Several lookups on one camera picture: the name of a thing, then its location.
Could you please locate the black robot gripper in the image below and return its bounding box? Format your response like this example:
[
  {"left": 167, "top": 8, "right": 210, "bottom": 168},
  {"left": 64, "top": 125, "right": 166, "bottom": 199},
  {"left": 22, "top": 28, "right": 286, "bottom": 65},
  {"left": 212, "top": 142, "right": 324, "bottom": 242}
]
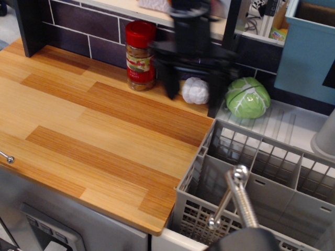
[{"left": 151, "top": 1, "right": 240, "bottom": 110}]

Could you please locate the grey plastic drying rack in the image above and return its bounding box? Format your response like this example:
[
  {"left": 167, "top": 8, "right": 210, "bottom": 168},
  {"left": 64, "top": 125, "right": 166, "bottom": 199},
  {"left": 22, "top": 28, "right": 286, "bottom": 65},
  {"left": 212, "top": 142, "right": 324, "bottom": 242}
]
[{"left": 169, "top": 120, "right": 334, "bottom": 250}]

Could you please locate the white sink with drainboard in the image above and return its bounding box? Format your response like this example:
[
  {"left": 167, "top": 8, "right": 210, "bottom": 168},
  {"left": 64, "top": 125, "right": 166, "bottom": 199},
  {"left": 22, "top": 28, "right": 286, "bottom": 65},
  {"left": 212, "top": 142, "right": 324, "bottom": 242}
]
[{"left": 151, "top": 101, "right": 327, "bottom": 250}]

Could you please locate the white toy ice cream cone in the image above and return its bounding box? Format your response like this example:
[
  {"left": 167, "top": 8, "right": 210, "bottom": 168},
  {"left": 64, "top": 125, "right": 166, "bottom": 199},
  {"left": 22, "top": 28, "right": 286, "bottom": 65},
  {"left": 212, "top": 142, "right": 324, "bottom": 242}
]
[{"left": 178, "top": 77, "right": 209, "bottom": 105}]

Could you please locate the green toy cabbage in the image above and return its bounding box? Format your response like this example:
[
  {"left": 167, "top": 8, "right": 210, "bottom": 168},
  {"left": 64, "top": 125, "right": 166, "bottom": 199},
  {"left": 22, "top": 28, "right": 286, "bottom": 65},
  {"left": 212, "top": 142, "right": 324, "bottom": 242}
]
[{"left": 225, "top": 77, "right": 271, "bottom": 119}]

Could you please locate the red-lidded spice jar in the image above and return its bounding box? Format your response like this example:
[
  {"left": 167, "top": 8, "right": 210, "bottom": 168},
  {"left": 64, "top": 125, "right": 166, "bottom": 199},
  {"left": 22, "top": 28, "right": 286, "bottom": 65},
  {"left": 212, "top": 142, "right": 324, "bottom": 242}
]
[{"left": 125, "top": 20, "right": 156, "bottom": 92}]

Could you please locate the white toy cake slice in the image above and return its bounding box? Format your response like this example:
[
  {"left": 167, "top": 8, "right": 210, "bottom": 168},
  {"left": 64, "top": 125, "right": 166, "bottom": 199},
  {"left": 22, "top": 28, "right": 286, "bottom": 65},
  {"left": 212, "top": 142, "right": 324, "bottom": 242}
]
[{"left": 138, "top": 0, "right": 172, "bottom": 13}]

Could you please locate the colourful cardboard box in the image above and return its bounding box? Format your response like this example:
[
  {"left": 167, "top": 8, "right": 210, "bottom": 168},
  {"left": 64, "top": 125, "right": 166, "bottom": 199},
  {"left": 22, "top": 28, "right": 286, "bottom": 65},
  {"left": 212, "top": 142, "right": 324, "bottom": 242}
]
[{"left": 269, "top": 1, "right": 289, "bottom": 42}]

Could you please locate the light blue box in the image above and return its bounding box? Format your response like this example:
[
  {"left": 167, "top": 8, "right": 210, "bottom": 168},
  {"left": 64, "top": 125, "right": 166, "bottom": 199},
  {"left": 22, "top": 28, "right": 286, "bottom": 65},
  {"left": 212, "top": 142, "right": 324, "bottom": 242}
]
[{"left": 274, "top": 1, "right": 334, "bottom": 105}]

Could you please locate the grey faucet base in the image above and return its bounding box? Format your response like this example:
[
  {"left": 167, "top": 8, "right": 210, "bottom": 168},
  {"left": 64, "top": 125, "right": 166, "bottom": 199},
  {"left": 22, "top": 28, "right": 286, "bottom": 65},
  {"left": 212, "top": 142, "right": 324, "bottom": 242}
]
[{"left": 310, "top": 111, "right": 335, "bottom": 161}]

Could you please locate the black clamp body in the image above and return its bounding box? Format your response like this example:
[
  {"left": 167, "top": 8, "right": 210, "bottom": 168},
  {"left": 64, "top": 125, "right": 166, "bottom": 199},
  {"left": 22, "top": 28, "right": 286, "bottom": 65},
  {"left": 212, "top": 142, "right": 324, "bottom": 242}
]
[{"left": 206, "top": 227, "right": 280, "bottom": 250}]

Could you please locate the small chrome knob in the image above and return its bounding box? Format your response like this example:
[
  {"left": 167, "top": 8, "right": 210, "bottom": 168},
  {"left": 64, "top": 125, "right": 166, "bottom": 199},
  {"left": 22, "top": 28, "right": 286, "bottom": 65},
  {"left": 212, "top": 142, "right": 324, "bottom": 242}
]
[{"left": 0, "top": 151, "right": 15, "bottom": 164}]

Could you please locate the silver oven control panel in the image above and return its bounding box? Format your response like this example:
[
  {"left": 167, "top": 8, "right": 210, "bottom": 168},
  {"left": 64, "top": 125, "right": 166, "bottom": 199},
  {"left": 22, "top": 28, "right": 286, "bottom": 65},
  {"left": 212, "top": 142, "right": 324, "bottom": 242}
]
[{"left": 20, "top": 203, "right": 85, "bottom": 250}]

